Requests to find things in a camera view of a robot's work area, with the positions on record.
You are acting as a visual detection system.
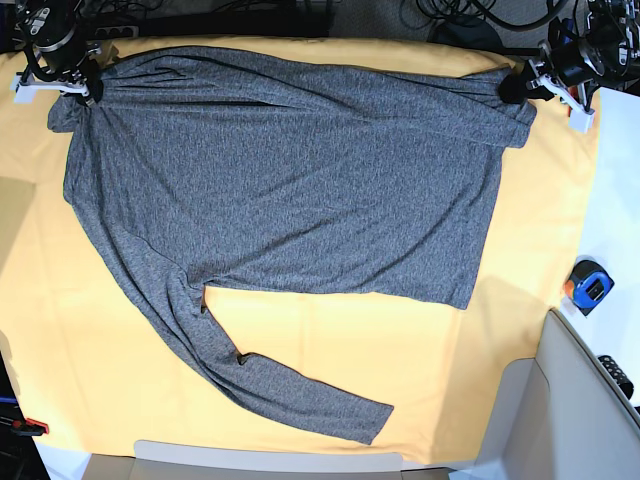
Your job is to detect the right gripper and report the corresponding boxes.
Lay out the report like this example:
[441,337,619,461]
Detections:
[24,42,104,106]

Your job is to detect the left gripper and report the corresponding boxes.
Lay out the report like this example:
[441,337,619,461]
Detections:
[498,42,585,109]

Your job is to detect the grey long-sleeve shirt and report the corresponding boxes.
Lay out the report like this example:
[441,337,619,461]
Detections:
[47,46,536,444]

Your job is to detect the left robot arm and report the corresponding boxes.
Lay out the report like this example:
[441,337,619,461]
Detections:
[498,1,639,117]

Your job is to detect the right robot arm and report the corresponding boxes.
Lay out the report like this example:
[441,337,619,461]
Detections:
[11,1,104,106]

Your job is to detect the black power strip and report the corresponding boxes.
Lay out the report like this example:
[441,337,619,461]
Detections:
[94,25,139,39]

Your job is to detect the red black clamp right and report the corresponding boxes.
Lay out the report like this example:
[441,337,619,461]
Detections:
[569,83,593,119]

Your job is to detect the red black clamp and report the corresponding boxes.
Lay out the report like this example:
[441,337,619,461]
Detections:
[569,83,593,119]
[10,419,49,437]

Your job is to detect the blue black tape measure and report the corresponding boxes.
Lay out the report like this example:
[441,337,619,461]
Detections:
[564,258,615,316]

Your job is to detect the yellow table cloth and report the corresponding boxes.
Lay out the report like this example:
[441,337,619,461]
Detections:
[1,54,599,464]

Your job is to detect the red black clamp left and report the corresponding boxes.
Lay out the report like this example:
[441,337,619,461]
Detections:
[10,419,49,437]

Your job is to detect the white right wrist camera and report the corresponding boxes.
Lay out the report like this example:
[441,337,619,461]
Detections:
[10,75,36,104]

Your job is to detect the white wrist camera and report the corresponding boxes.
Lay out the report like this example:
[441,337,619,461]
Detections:
[10,75,36,104]
[569,108,595,134]

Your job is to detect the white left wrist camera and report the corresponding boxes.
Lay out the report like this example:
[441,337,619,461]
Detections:
[569,108,595,134]

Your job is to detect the black textured handle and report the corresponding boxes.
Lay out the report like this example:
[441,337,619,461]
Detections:
[598,355,635,400]

